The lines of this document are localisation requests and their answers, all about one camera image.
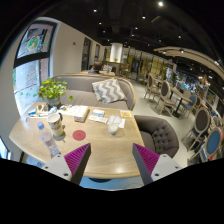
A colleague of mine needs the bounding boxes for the window with painted decals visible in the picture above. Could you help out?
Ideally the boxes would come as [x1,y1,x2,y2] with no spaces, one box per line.
[12,19,58,116]

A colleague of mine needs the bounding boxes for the white and orange tissue box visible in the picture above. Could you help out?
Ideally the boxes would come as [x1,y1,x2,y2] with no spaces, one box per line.
[73,105,90,123]

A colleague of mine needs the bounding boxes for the small blue and white pack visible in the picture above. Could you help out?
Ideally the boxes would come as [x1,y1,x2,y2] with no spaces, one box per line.
[91,108,106,118]

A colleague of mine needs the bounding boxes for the grey curved sofa bench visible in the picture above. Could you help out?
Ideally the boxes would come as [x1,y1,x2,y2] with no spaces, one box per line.
[49,73,137,111]

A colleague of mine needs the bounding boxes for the white printed mug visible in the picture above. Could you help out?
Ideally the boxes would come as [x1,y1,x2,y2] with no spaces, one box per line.
[46,112,66,138]

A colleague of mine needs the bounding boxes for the brown wooden stand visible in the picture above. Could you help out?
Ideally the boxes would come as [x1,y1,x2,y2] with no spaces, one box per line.
[35,103,50,114]

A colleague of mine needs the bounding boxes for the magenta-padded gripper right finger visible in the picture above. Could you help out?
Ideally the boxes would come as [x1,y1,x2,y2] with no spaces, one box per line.
[131,142,183,186]

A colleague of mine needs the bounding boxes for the clear plastic cup with straw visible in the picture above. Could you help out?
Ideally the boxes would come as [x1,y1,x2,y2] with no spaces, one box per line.
[107,109,124,136]

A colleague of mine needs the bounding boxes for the clear water bottle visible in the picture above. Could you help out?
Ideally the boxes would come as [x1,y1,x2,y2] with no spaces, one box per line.
[36,121,62,159]

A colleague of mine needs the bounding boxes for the yellow card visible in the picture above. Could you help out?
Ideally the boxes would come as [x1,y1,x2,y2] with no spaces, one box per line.
[119,109,133,119]

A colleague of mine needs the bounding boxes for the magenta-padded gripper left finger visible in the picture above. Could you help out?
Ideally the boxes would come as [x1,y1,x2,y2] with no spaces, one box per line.
[41,142,92,186]

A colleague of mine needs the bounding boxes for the flat round red coaster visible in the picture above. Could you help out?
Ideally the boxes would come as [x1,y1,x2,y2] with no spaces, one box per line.
[72,129,87,142]

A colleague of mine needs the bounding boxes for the small blue box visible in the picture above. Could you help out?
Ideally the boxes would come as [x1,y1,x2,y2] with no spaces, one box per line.
[27,107,38,117]

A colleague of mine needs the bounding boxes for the green potted plant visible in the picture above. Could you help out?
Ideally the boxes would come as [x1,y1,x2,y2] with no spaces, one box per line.
[37,77,75,108]

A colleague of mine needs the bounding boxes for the grey tufted armchair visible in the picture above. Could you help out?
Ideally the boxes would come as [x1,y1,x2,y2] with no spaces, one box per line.
[134,114,180,159]

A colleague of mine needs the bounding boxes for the group of dining chairs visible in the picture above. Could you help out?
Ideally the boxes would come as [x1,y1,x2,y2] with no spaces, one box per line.
[143,73,224,164]

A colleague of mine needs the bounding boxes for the person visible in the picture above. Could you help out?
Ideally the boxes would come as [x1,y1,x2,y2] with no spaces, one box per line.
[88,60,104,75]

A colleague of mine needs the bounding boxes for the white paper leaflets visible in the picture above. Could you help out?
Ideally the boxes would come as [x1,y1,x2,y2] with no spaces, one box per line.
[88,114,109,124]

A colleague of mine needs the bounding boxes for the colourful printed leaflet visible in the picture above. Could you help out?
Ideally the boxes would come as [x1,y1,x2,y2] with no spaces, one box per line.
[61,104,79,116]

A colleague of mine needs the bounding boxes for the grey chevron cushion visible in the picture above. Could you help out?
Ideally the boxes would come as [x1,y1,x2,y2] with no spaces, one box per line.
[91,78,128,104]

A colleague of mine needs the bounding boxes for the light blue tissue pack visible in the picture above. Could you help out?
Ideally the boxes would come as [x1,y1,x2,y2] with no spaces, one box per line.
[48,105,59,115]

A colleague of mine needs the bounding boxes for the white round column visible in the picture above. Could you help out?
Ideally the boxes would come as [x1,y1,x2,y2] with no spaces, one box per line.
[109,42,124,64]

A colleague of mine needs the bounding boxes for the group of ceiling lights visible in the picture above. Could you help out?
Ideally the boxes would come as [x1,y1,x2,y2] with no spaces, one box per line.
[89,0,221,68]

